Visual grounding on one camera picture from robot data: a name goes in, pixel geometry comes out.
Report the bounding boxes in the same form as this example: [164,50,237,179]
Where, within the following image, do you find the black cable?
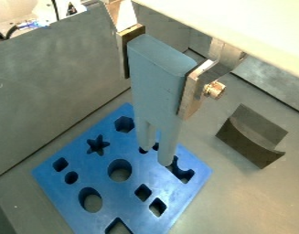
[4,23,21,40]

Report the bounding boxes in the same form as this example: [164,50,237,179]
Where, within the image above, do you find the grey two-pronged peg block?
[127,34,196,166]

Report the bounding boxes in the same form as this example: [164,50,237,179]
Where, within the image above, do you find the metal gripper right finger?
[177,38,247,120]

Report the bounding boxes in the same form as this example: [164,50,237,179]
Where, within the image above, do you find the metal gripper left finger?
[105,0,145,79]

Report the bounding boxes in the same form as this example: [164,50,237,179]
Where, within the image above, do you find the blue shape-sorting board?
[32,103,211,234]

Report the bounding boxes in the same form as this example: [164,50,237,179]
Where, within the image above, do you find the dark curved metal block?
[216,104,288,169]

